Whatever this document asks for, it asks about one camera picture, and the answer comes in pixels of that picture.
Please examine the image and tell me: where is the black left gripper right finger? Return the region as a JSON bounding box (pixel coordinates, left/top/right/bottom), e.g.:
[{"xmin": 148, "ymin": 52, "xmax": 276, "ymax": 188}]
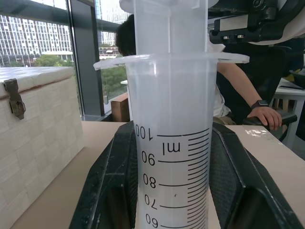
[{"xmin": 210, "ymin": 121, "xmax": 305, "ymax": 229}]

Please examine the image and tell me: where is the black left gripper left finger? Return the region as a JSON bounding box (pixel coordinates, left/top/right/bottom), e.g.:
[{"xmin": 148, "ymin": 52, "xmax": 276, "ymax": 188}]
[{"xmin": 69, "ymin": 121, "xmax": 139, "ymax": 229}]

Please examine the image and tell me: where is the translucent plastic syringe plunger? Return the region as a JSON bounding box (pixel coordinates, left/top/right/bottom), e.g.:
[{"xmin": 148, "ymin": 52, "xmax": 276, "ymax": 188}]
[{"xmin": 119, "ymin": 0, "xmax": 224, "ymax": 57}]

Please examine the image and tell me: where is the hand of seated person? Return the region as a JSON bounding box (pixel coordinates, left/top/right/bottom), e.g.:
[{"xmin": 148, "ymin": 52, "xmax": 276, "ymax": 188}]
[{"xmin": 247, "ymin": 106, "xmax": 283, "ymax": 131}]

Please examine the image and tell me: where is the black office chair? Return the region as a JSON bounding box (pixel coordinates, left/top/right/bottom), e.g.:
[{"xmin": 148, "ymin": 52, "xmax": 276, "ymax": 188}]
[{"xmin": 221, "ymin": 44, "xmax": 305, "ymax": 142}]

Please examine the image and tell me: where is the brown cardboard box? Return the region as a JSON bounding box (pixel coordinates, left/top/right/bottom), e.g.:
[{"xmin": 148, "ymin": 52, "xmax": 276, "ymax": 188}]
[{"xmin": 110, "ymin": 93, "xmax": 131, "ymax": 123}]

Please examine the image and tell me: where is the white woven storage box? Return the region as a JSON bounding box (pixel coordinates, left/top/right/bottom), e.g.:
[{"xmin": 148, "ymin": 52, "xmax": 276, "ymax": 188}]
[{"xmin": 0, "ymin": 66, "xmax": 84, "ymax": 229}]

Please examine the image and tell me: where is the white desk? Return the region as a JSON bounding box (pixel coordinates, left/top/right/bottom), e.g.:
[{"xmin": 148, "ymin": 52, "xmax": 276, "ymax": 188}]
[{"xmin": 271, "ymin": 78, "xmax": 305, "ymax": 150}]

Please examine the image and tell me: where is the dark wrist watch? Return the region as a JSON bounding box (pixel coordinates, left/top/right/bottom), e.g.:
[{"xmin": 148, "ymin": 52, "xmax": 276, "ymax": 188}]
[{"xmin": 250, "ymin": 99, "xmax": 270, "ymax": 109}]

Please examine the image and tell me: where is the bronze metal box latch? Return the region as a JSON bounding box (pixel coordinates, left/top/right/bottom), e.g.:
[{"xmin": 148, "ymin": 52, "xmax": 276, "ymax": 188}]
[{"xmin": 3, "ymin": 78, "xmax": 26, "ymax": 120}]

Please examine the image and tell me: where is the seated person in white shirt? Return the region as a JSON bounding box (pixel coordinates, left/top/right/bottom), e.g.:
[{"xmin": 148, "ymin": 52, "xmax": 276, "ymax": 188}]
[{"xmin": 116, "ymin": 14, "xmax": 237, "ymax": 125}]

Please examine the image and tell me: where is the dark window frame pillar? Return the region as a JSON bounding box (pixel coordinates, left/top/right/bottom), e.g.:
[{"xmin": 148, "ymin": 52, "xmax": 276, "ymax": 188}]
[{"xmin": 67, "ymin": 0, "xmax": 106, "ymax": 118}]

